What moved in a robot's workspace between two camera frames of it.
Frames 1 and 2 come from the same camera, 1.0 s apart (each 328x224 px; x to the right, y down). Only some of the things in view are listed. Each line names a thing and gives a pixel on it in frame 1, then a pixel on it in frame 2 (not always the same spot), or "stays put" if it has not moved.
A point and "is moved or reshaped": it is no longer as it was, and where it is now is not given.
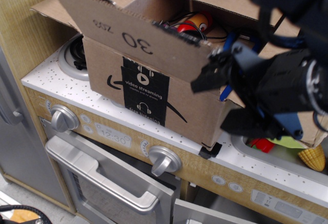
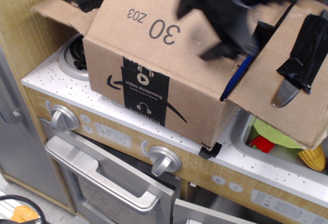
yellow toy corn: (314, 157) stays put
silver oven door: (103, 187) stays put
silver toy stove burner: (73, 60) stays put
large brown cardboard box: (144, 38) is moved or reshaped
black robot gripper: (277, 87) to (225, 3)
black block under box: (207, 154) stays put
